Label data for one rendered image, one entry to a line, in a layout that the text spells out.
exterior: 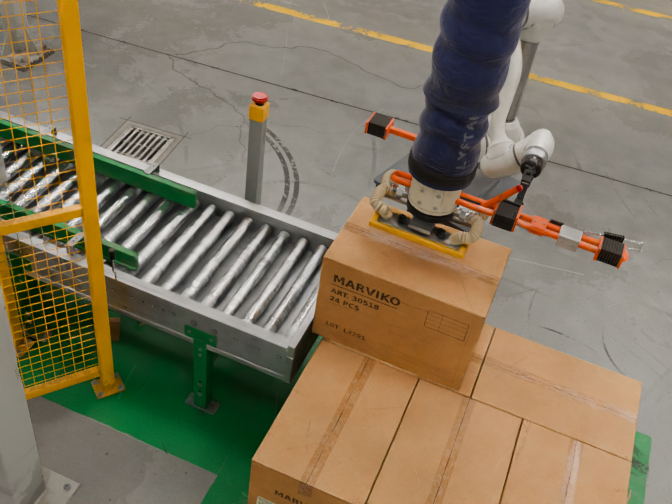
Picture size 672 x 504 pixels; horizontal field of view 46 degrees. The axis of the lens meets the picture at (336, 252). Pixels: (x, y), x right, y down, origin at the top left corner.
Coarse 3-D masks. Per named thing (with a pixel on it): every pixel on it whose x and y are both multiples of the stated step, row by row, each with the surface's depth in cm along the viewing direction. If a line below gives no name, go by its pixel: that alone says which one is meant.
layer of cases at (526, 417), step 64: (320, 384) 285; (384, 384) 289; (512, 384) 296; (576, 384) 301; (640, 384) 305; (320, 448) 265; (384, 448) 268; (448, 448) 271; (512, 448) 275; (576, 448) 278
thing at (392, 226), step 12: (372, 216) 269; (396, 216) 269; (384, 228) 266; (396, 228) 265; (408, 228) 265; (420, 240) 263; (432, 240) 262; (444, 240) 263; (444, 252) 262; (456, 252) 260
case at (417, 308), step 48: (336, 240) 284; (384, 240) 287; (480, 240) 294; (336, 288) 284; (384, 288) 274; (432, 288) 271; (480, 288) 275; (336, 336) 299; (384, 336) 289; (432, 336) 279
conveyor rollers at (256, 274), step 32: (32, 160) 363; (0, 192) 339; (32, 192) 343; (64, 192) 348; (128, 192) 350; (128, 224) 337; (192, 224) 340; (224, 224) 343; (192, 256) 325; (224, 256) 329; (288, 256) 333; (320, 256) 336; (192, 288) 312; (224, 288) 315; (256, 320) 307
